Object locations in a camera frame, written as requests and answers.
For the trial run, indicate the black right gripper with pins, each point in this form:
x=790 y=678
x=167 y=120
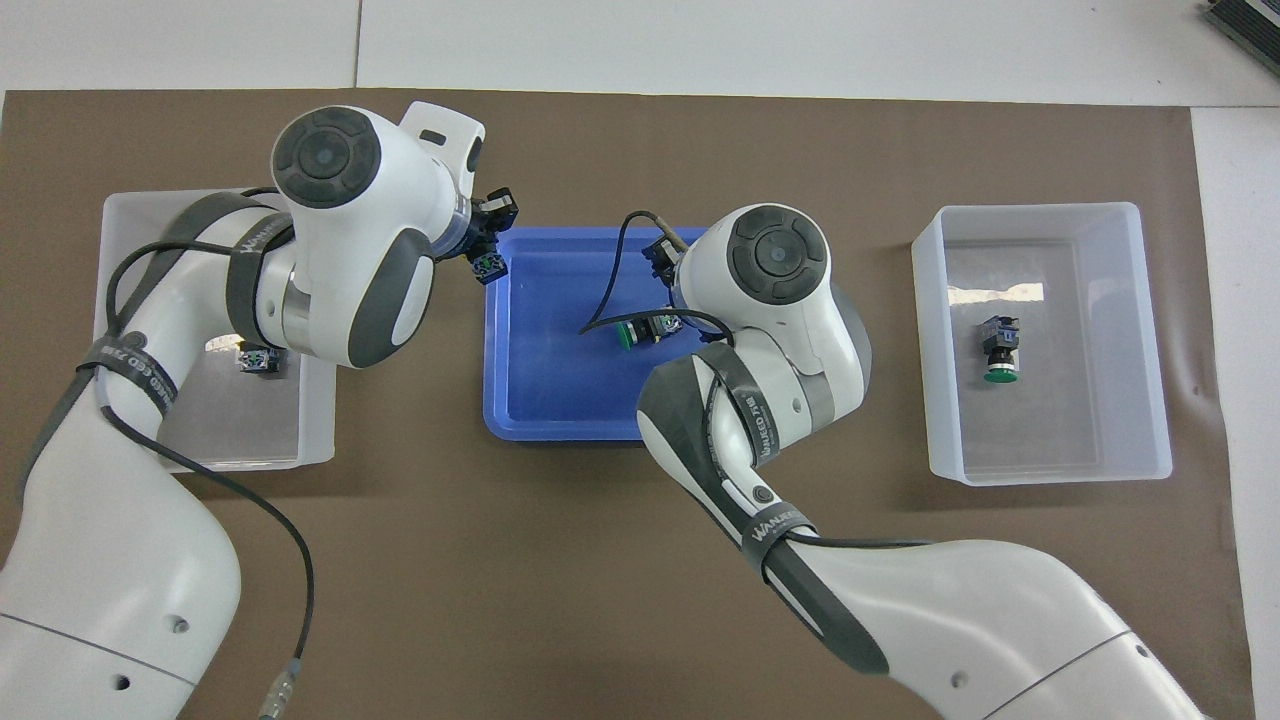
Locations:
x=662 y=255

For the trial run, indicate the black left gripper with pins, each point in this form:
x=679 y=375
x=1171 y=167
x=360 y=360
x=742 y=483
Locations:
x=500 y=208

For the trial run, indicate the yellow push button switch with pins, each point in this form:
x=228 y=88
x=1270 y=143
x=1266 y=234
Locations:
x=490 y=268
x=258 y=360

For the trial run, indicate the green push button switch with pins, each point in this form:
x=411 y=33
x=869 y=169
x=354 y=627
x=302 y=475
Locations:
x=1000 y=345
x=628 y=337

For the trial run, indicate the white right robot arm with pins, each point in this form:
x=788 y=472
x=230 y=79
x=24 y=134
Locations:
x=780 y=330

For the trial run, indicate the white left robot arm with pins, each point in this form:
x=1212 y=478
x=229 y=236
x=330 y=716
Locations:
x=340 y=250

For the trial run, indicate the blue plastic tray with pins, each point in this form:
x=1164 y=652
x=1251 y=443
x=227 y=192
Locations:
x=550 y=390

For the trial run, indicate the translucent white plastic box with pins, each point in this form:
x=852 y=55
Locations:
x=1060 y=430
x=310 y=420

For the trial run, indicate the brown table mat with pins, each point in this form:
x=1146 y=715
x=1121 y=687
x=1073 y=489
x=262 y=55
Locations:
x=500 y=560

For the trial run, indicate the black ribbed device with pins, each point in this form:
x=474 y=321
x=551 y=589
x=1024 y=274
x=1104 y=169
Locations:
x=1250 y=25

